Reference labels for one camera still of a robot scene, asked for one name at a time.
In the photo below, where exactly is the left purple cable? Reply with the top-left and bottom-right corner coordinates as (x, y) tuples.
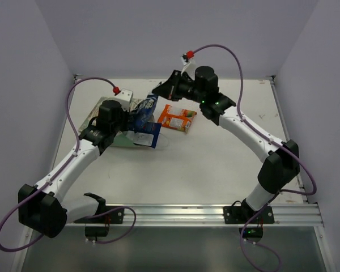
(0, 78), (137, 252)

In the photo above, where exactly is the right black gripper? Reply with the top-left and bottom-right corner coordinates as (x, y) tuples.
(151, 71), (205, 105)

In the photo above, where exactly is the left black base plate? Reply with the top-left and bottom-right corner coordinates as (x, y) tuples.
(74, 206), (124, 225)

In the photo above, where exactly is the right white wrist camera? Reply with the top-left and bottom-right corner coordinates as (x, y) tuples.
(181, 50), (197, 78)

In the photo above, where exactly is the dark blue white snack packet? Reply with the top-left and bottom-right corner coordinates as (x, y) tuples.
(126, 122), (162, 148)

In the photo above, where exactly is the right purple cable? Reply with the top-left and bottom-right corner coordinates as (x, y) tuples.
(194, 44), (318, 272)

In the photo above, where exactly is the purple cable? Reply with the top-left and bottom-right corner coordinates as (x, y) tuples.
(194, 44), (318, 272)
(0, 78), (137, 252)

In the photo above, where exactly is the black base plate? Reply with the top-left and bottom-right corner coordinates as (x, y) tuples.
(223, 206), (275, 224)
(74, 206), (124, 225)

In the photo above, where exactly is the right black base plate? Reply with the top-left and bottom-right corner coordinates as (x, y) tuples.
(223, 206), (275, 224)

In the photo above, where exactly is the orange snack packet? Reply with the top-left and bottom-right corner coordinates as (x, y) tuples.
(157, 104), (197, 133)

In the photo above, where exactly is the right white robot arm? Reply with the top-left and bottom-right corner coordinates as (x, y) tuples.
(152, 66), (300, 223)

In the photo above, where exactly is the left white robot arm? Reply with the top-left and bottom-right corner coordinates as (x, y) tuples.
(18, 100), (129, 238)

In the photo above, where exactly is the green printed paper bag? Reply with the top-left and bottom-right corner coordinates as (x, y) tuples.
(78, 96), (169, 150)

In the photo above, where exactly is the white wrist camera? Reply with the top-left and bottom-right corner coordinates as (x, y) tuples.
(181, 50), (197, 78)
(113, 89), (133, 112)

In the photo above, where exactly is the aluminium mounting rail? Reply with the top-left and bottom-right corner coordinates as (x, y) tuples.
(25, 202), (324, 227)

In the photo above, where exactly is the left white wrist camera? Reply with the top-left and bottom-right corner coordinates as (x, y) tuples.
(113, 89), (133, 112)

